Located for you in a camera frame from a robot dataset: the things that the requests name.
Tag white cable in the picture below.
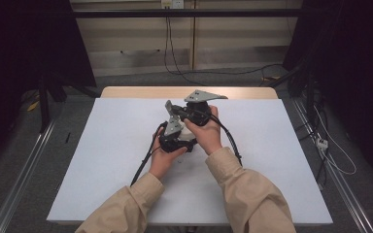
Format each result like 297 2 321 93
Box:
313 106 358 176

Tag black metal stand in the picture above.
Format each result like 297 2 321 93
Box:
36 75 102 134
265 60 320 125

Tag right hand-held gripper black cable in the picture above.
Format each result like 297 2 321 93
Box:
187 108 244 167

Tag person's right hand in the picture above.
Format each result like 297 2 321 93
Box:
183 105 224 156

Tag yellow tape piece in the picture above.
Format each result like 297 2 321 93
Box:
26 100 41 113

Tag clear glass jar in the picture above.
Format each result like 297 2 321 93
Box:
178 126 198 143

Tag white wall outlet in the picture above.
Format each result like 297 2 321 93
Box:
160 0 186 10

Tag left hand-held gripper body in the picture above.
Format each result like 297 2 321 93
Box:
157 99 196 154

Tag white board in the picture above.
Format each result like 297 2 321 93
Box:
46 97 334 227

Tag black horizontal bar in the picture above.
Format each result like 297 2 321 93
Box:
72 8 303 19

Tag left hand-held gripper black cable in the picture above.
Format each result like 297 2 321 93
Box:
129 120 169 187

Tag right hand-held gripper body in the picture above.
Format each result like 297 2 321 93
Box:
174 89 229 128

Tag person's left hand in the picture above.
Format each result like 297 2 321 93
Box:
148 125 189 182

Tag aluminium floor rail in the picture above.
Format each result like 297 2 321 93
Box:
291 96 373 233
0 118 58 233

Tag hand-held gripper black cable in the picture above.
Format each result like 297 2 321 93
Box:
129 120 169 187
187 108 244 167

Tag dark curtain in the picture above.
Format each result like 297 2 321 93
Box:
282 0 373 189
0 0 97 178

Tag black cables on floor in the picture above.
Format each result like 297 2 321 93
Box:
163 16 287 87

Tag white power strip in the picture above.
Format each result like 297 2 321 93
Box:
316 137 329 151

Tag wooden table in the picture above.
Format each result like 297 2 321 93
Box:
100 85 279 100

